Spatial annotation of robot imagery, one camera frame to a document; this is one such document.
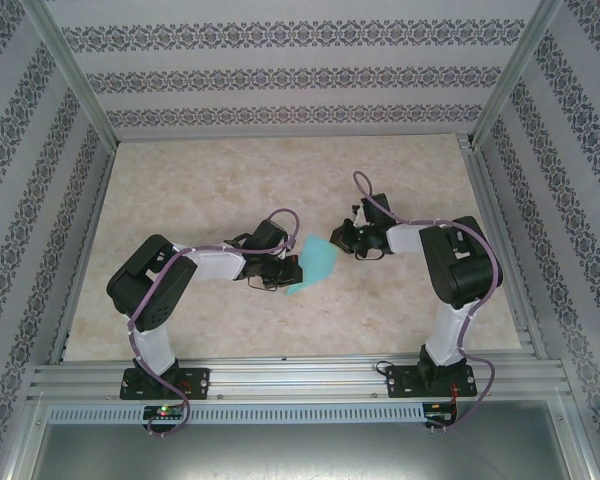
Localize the teal cloth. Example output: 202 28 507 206
285 234 340 297

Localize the grey metal sheet panel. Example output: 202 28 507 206
29 422 576 480

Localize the circuit board with green light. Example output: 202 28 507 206
143 405 187 421

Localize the circuit board with blue light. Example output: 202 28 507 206
423 410 459 426

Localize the thin black left gripper wire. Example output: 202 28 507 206
247 274 281 291

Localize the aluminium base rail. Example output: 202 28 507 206
27 352 569 401

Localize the aluminium side rail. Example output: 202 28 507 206
27 124 119 386
457 132 569 371

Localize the slotted grey cable duct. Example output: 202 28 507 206
47 403 461 424

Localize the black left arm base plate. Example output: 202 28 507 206
118 367 212 401

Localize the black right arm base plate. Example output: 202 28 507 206
383 363 479 400

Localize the aluminium frame post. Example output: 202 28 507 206
472 0 566 146
24 0 119 146

